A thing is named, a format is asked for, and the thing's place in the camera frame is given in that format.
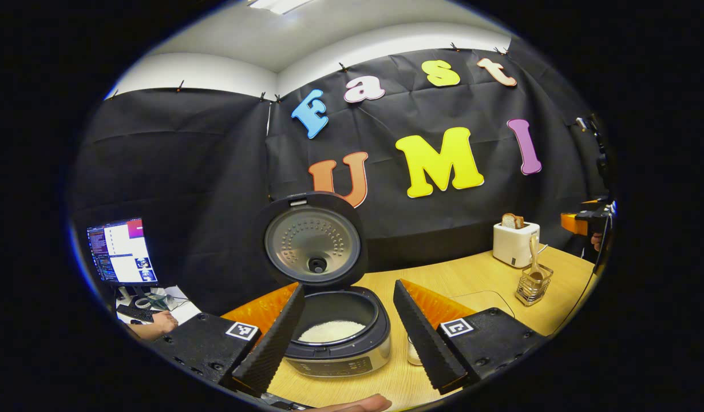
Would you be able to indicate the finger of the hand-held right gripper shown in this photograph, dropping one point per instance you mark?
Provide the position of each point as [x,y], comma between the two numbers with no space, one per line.
[574,223]

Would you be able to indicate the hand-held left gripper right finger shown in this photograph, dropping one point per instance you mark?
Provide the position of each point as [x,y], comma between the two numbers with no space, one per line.
[420,343]

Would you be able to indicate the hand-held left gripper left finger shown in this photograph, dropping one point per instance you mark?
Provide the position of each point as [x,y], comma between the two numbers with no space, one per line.
[275,343]

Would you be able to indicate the wooden spoon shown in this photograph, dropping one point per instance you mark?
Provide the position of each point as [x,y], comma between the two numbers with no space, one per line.
[534,257]

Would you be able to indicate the silver black rice cooker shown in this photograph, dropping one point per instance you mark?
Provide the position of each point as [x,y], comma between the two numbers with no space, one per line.
[312,246]

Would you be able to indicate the dark equipment stand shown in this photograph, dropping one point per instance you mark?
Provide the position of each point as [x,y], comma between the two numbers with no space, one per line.
[601,154]

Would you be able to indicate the bread slice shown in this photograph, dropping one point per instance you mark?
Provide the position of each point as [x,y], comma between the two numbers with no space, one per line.
[511,221]

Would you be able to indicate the white toaster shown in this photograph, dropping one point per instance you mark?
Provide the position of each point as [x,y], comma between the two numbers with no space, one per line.
[512,246]

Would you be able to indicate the white side table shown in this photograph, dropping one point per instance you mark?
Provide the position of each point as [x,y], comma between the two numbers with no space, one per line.
[186,309]

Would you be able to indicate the black keyboard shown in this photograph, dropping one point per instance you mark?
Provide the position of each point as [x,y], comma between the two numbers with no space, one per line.
[134,313]

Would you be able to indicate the computer monitor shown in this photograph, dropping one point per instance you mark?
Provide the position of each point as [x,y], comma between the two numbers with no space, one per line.
[123,252]

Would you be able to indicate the ceiling light panel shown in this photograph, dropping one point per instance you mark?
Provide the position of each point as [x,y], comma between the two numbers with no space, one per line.
[280,4]

